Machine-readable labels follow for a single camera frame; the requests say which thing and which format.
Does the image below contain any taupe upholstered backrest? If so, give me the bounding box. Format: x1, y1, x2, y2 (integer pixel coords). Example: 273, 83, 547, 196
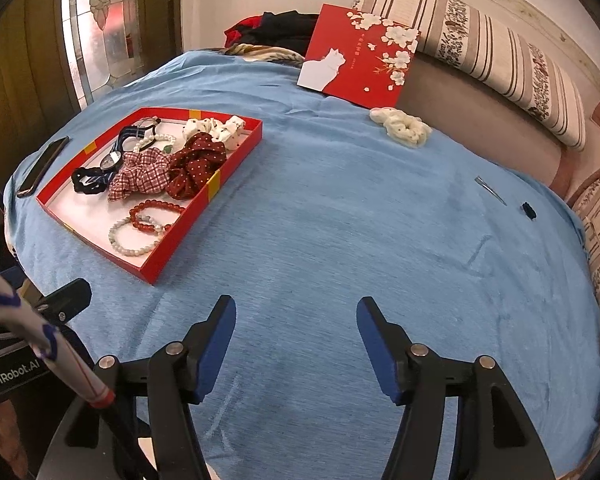
397, 52, 568, 193

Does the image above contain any striped floral bolster pillow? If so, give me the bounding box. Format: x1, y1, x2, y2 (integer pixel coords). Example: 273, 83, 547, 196
352, 0, 587, 152

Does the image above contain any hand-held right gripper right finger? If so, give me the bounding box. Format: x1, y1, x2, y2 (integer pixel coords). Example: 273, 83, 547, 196
356, 296, 556, 480

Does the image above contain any black smartphone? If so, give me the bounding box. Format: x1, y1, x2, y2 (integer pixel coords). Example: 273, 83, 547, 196
16, 135, 71, 198

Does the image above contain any red white plaid scrunchie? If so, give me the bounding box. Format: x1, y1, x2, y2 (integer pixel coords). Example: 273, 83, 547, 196
107, 149, 173, 202

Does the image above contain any beige patterned cloth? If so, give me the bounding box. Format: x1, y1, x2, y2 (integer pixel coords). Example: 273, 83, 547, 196
220, 42, 306, 67

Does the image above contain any silver hair clip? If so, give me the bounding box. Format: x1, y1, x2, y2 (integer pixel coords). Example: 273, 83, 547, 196
474, 176, 508, 207

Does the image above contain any dark red dotted scrunchie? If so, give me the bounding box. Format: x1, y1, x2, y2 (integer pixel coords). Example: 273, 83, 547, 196
166, 132, 229, 200

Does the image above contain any white dotted scrunchie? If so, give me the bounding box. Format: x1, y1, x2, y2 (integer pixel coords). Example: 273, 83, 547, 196
181, 115, 246, 151

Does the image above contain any wristwatch with blue striped strap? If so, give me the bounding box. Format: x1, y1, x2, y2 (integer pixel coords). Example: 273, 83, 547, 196
87, 116, 162, 186

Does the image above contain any red bead bracelet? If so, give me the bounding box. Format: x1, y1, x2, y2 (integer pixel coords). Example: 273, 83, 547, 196
129, 199, 187, 235

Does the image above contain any pale bead bracelet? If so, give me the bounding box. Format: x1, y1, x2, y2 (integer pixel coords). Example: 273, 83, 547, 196
108, 215, 167, 257

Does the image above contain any blue blanket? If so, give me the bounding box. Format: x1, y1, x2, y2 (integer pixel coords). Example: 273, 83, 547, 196
2, 50, 600, 480

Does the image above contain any white fluffy scrunchie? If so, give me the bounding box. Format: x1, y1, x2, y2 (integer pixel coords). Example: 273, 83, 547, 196
370, 106, 433, 150

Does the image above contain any red box lid cat print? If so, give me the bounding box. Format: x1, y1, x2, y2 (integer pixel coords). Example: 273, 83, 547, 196
296, 3, 421, 109

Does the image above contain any black hair tie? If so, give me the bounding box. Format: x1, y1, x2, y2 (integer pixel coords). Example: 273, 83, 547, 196
71, 167, 113, 196

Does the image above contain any white patterned cord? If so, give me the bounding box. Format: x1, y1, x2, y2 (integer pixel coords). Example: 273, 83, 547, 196
0, 255, 116, 408

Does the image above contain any dark clothes pile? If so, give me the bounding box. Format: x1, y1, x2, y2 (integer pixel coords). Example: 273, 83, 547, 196
224, 10, 321, 51

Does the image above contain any pearl bracelet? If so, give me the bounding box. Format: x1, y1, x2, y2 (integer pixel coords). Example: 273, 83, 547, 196
132, 132, 178, 153

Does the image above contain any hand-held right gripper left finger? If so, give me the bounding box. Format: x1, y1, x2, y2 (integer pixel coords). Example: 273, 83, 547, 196
65, 295, 237, 480

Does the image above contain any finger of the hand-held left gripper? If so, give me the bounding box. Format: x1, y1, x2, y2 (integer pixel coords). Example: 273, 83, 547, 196
32, 279, 92, 323

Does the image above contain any stained glass window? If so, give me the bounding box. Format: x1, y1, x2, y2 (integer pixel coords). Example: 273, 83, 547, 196
62, 0, 146, 106

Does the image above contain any red cardboard box tray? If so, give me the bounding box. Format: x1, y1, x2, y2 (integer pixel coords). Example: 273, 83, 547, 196
35, 106, 264, 286

